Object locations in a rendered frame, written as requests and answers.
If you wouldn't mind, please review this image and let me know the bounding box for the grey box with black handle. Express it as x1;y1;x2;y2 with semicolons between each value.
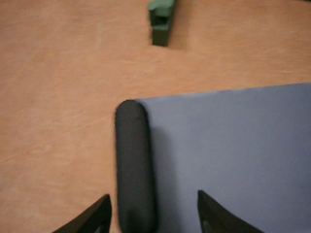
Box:
116;82;311;233

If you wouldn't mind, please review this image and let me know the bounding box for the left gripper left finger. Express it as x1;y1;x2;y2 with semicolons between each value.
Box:
52;194;113;233

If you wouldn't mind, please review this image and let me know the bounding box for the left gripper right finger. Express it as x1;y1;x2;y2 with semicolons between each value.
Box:
197;189;264;233

